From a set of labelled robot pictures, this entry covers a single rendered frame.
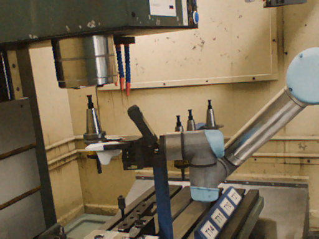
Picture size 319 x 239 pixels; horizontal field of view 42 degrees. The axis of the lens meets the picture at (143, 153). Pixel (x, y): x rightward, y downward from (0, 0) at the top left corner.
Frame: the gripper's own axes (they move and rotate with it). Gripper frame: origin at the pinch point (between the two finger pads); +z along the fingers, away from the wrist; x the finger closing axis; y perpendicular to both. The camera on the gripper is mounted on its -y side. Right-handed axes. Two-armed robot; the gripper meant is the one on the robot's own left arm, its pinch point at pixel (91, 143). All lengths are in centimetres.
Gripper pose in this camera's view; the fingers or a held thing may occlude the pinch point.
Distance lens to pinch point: 115.2
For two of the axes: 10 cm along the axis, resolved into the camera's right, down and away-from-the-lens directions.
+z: -9.9, 0.6, 1.3
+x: 1.1, -2.4, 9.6
